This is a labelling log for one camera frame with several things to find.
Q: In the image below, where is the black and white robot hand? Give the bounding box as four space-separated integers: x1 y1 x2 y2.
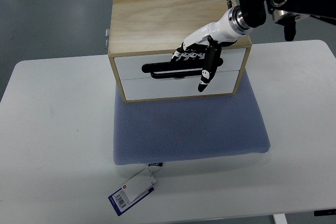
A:
171 5 252 92

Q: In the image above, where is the black drawer handle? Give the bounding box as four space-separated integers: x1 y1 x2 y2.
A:
142 59 204 79

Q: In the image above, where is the white top drawer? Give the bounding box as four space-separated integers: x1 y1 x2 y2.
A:
114 47 246 80

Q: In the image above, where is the white drawer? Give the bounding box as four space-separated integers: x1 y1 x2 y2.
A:
114 47 246 80
121 71 239 101

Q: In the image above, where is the white bottom drawer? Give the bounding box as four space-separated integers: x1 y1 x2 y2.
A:
121 71 239 101

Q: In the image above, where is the wooden drawer cabinet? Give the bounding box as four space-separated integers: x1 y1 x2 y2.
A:
108 0 251 102

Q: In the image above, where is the blue mesh cushion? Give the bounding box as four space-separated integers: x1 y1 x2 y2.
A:
113 74 270 165

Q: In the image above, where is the white and blue paper tag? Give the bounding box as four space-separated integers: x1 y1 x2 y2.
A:
108 168 156 216

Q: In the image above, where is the white table leg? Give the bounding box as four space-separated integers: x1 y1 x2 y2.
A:
272 214 287 224

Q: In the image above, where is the black table control panel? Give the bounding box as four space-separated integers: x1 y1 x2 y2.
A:
314 209 336 217

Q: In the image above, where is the metal bracket at table edge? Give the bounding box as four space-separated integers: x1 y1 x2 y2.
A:
105 28 110 49

